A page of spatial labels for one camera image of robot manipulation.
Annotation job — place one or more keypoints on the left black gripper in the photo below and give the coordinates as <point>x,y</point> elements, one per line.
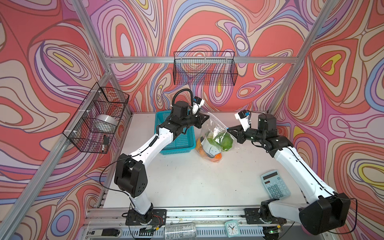
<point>199,120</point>

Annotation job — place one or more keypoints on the teal plastic basket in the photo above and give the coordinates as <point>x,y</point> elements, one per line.
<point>183,143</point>

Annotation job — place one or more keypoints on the clear zip top bag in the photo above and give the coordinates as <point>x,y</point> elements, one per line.
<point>215,126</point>

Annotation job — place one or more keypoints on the small teal alarm clock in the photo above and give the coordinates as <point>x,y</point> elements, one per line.
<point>232,229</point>

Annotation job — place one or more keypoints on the green lettuce leaf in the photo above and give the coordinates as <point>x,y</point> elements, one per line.
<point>223,141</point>

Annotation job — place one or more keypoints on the silver drink can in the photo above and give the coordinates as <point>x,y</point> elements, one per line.
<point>186,231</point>

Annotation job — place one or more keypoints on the left black wire basket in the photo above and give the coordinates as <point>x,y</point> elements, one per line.
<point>100,114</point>

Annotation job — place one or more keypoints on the brown potato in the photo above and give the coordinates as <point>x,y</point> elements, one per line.
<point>199,148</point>

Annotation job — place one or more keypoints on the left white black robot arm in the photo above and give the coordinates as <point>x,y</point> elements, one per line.
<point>131,174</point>

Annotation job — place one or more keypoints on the black wire basket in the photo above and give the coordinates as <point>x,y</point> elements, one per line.
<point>100,114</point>
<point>205,68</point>

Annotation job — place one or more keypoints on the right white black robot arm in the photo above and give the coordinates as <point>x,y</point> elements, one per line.
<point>325,209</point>

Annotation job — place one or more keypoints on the teal calculator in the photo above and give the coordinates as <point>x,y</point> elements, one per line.
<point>275,185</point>

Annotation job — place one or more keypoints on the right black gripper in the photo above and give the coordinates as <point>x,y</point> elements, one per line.
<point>240,132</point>

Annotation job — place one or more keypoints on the back black wire basket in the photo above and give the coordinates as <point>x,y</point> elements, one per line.
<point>205,68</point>

